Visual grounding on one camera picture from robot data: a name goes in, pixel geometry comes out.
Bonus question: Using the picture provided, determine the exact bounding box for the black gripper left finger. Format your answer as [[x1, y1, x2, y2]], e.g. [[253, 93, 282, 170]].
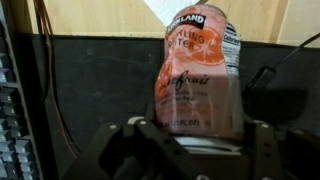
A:
[[63, 116, 191, 180]]

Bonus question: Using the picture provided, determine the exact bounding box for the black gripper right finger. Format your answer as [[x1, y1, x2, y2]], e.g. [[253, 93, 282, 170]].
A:
[[239, 118, 320, 180]]

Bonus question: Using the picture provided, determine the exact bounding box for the pink sparkling water can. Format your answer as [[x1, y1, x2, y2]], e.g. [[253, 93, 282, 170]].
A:
[[153, 3, 245, 141]]

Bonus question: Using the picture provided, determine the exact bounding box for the black grey keyboard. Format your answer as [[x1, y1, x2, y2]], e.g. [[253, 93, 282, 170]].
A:
[[0, 19, 43, 180]]

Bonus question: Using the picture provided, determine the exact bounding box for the white paper stack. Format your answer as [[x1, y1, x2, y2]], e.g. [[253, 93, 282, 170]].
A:
[[143, 0, 201, 28]]

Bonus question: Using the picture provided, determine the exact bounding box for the thin red cable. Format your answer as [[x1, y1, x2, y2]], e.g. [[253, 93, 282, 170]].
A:
[[33, 0, 81, 158]]

